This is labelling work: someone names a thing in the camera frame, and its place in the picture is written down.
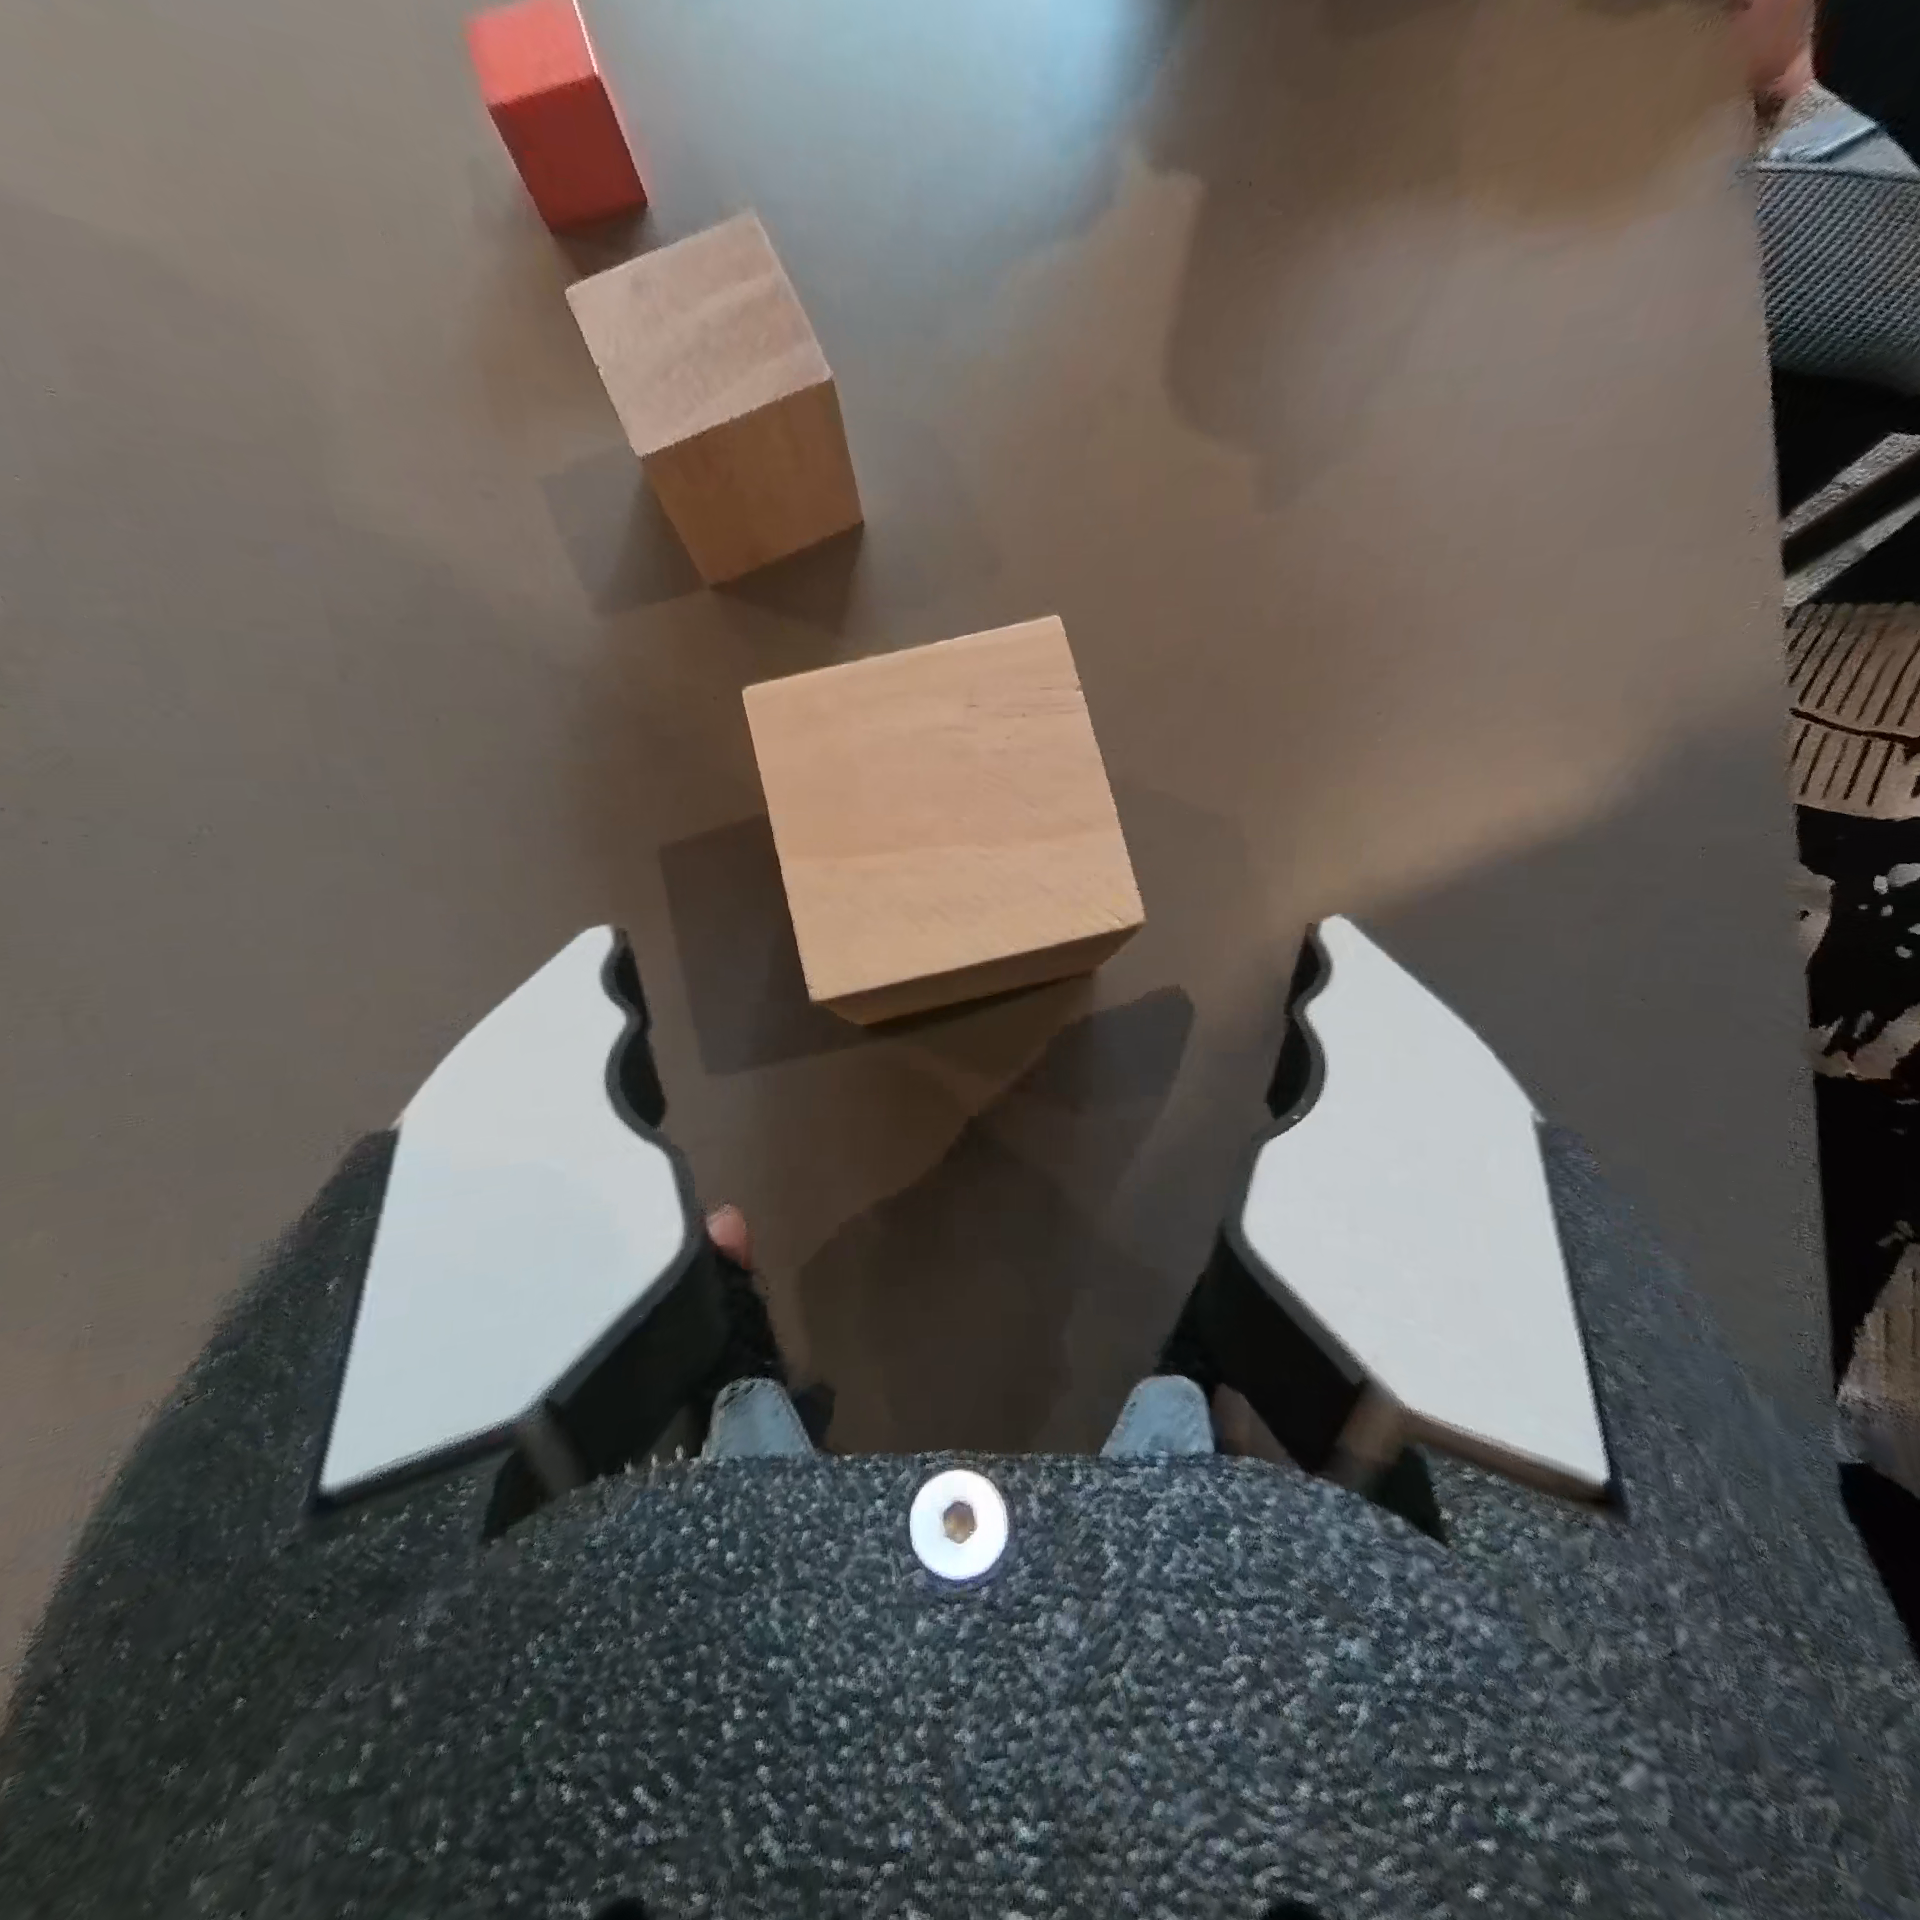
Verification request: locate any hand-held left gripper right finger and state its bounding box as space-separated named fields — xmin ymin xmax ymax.
xmin=1176 ymin=916 xmax=1615 ymax=1503

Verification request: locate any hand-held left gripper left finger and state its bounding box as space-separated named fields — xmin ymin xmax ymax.
xmin=316 ymin=926 xmax=758 ymax=1503

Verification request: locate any large wooden cube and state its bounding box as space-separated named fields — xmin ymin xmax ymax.
xmin=742 ymin=616 xmax=1148 ymax=1031

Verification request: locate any medium wooden cube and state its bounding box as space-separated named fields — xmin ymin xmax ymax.
xmin=564 ymin=210 xmax=867 ymax=587

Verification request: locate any small red cube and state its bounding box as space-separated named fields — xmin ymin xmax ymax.
xmin=467 ymin=0 xmax=653 ymax=234

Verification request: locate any person's printed shirt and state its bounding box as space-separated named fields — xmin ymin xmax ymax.
xmin=1795 ymin=602 xmax=1920 ymax=1562

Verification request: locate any black office chair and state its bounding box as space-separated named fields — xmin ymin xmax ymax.
xmin=1750 ymin=76 xmax=1920 ymax=617

